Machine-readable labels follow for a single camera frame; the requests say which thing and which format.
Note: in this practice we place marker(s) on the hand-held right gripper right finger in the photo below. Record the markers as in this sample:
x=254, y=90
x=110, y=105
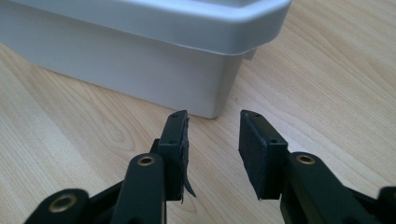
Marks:
x=258, y=155

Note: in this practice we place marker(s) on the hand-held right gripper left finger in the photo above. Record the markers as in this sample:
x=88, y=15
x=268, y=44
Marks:
x=174, y=155

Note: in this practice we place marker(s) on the grey plastic bin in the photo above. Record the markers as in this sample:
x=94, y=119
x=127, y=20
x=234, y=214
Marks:
x=130, y=49

